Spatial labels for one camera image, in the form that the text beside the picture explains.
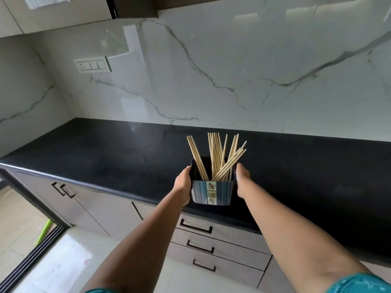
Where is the person's left hand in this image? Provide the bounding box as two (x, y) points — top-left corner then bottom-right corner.
(172, 165), (193, 208)

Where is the person's right hand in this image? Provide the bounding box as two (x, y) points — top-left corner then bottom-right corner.
(235, 163), (253, 200)

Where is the dark blue ribbed holder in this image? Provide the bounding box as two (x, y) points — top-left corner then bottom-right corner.
(190, 157), (238, 206)

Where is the bunch of wooden chopsticks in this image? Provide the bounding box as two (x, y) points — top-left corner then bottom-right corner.
(187, 132), (247, 182)

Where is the person's right forearm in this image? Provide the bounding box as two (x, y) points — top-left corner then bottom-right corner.
(241, 186), (372, 293)

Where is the person's left forearm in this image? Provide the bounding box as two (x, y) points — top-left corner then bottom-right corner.
(81, 192), (190, 293)

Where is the teal patterned garment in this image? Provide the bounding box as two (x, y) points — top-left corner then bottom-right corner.
(85, 273), (391, 293)

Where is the black sliding door track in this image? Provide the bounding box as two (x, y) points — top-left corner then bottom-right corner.
(0, 225), (66, 293)

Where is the white four-gang switch panel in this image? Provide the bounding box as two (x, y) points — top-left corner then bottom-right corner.
(73, 56), (112, 74)

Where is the pale ribbed wall cabinet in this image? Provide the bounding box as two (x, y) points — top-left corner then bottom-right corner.
(0, 0), (114, 39)

